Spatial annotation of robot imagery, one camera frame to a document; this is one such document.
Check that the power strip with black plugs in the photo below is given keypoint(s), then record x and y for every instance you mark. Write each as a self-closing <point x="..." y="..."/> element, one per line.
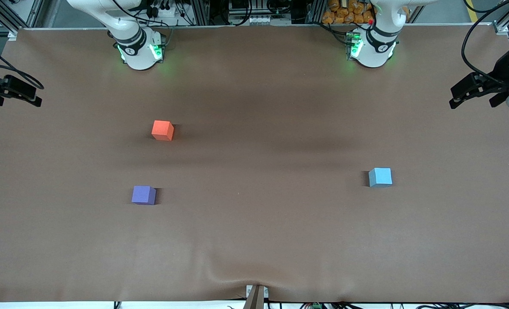
<point x="162" y="8"/>

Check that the green terminal connector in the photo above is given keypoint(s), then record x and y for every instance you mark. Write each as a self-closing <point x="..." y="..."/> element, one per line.
<point x="316" y="306"/>

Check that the light blue foam block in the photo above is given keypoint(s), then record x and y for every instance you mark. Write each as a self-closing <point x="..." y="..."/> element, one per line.
<point x="380" y="177"/>

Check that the aluminium frame post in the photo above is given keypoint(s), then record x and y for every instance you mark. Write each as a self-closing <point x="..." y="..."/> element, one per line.
<point x="198" y="10"/>
<point x="314" y="10"/>

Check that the brown table cloth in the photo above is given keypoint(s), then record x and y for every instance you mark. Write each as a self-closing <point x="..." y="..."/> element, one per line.
<point x="254" y="236"/>

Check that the orange foam block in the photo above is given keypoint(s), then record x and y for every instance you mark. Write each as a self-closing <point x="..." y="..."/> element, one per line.
<point x="162" y="129"/>

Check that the purple foam block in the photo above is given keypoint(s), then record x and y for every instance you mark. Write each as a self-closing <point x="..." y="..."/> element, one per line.
<point x="143" y="195"/>

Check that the pile of orange items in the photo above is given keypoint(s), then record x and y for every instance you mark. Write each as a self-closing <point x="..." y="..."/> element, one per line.
<point x="344" y="13"/>

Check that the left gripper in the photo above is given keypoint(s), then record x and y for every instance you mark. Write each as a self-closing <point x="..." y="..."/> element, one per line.
<point x="502" y="70"/>

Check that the white power strip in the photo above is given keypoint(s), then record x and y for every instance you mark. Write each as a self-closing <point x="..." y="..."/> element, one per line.
<point x="259" y="19"/>

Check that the metal table edge bracket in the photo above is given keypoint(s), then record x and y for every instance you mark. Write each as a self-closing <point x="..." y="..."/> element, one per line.
<point x="256" y="298"/>

